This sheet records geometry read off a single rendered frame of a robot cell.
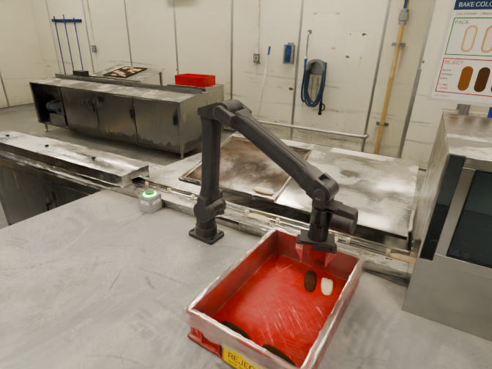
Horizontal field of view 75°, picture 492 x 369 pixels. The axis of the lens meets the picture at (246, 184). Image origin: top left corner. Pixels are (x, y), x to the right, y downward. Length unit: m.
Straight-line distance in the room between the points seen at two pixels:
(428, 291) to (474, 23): 1.21
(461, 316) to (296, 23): 4.47
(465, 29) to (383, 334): 1.34
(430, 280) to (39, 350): 1.02
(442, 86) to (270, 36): 3.67
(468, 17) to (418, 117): 2.80
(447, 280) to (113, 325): 0.89
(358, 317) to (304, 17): 4.43
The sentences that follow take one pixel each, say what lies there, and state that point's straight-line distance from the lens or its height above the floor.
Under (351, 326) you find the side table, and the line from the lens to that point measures 1.01.
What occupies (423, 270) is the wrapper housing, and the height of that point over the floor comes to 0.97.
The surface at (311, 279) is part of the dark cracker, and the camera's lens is 1.09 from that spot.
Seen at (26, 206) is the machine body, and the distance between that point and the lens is 2.53.
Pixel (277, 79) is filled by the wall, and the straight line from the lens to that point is 5.18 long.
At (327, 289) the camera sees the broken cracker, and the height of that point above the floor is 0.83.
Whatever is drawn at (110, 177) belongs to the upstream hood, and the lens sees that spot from 1.71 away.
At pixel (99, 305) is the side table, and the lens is 1.07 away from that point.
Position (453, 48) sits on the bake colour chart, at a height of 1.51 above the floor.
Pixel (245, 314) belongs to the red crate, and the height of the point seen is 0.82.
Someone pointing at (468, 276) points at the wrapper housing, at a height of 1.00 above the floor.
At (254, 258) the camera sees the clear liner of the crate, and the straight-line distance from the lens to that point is 1.05.
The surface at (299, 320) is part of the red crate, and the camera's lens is 0.98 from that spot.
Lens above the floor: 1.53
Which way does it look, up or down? 24 degrees down
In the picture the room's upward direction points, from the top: 2 degrees clockwise
